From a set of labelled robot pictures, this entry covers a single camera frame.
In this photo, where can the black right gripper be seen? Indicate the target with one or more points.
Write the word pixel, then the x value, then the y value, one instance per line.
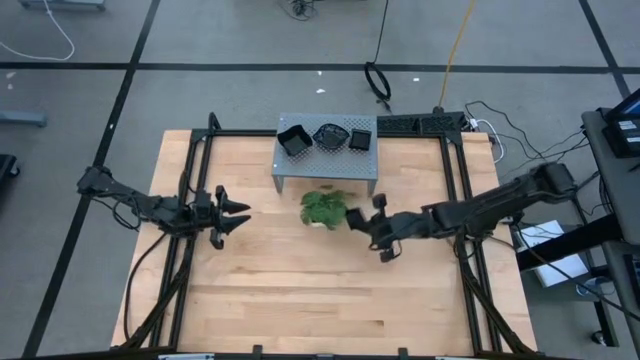
pixel 392 225

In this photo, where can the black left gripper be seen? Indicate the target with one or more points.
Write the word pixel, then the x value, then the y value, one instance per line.
pixel 205 212

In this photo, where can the green potted plant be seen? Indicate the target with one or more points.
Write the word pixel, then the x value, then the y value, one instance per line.
pixel 324 209

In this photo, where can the small square black plate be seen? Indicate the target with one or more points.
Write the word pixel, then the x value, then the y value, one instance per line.
pixel 360 140

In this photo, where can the wavy square black plate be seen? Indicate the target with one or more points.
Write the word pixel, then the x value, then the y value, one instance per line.
pixel 295 145

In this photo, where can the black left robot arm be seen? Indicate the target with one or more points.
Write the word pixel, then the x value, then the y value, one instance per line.
pixel 150 207

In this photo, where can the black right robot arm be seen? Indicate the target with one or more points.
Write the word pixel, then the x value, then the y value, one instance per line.
pixel 490 210

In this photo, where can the grey perforated metal shelf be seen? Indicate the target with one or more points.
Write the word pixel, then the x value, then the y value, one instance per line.
pixel 325 165

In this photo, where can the black perforated metal box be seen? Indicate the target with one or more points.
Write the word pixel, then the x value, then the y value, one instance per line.
pixel 425 123

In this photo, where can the black metal beam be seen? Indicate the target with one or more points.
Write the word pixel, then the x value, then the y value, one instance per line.
pixel 565 245

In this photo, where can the white box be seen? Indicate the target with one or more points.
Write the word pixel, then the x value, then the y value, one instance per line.
pixel 565 272

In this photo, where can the grey metal floor bar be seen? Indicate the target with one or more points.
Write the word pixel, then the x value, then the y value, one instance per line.
pixel 22 118

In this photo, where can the grey side desk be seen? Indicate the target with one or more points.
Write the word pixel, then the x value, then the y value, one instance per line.
pixel 620 190

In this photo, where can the black caster wheel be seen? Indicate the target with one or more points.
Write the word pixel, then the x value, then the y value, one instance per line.
pixel 597 337

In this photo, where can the grey metal table base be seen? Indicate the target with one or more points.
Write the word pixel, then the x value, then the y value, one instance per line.
pixel 62 4

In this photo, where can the black device with labels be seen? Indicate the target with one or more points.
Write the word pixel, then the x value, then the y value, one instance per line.
pixel 622 137

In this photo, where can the blue screen monitor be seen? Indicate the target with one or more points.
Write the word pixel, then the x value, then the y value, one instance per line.
pixel 631 107

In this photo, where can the black camera bracket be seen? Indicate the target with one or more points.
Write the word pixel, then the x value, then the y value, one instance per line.
pixel 257 352
pixel 402 353

